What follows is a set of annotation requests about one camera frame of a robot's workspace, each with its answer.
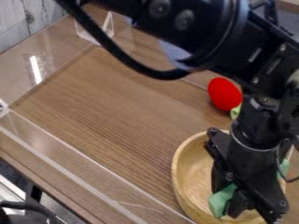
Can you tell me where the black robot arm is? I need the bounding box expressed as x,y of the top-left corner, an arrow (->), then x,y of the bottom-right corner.
54,0 -> 299,224

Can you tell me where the black cable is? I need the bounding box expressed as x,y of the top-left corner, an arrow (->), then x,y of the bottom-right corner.
0,200 -> 60,224

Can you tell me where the light wooden bowl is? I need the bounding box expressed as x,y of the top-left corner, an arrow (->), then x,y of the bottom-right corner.
170,129 -> 287,224

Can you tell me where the red plush strawberry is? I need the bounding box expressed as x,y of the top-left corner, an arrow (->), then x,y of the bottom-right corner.
208,77 -> 243,120

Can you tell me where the clear acrylic tray wall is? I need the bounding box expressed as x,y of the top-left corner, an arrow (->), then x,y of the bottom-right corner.
0,99 -> 190,224

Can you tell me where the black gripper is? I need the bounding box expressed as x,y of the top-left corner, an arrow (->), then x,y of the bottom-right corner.
204,127 -> 293,224

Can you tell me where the clear acrylic corner bracket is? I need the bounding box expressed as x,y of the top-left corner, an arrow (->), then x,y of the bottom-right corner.
74,11 -> 114,46

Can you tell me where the green foam block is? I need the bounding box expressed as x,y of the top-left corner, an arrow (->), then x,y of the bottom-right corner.
208,158 -> 289,222

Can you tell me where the black metal table leg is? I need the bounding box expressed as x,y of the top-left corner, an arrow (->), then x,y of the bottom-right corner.
24,183 -> 68,224

